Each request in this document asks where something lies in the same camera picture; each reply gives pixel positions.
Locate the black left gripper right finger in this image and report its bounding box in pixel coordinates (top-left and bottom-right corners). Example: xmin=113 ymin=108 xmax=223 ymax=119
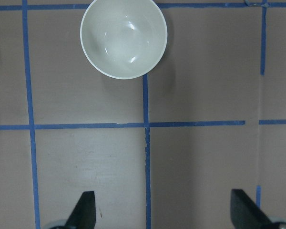
xmin=230 ymin=189 xmax=272 ymax=229

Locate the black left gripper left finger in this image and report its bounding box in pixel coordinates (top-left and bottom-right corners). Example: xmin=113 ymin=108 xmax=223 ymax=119
xmin=65 ymin=191 xmax=96 ymax=229

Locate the white ceramic bowl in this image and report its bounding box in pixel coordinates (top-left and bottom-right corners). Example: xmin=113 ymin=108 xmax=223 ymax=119
xmin=80 ymin=0 xmax=168 ymax=80

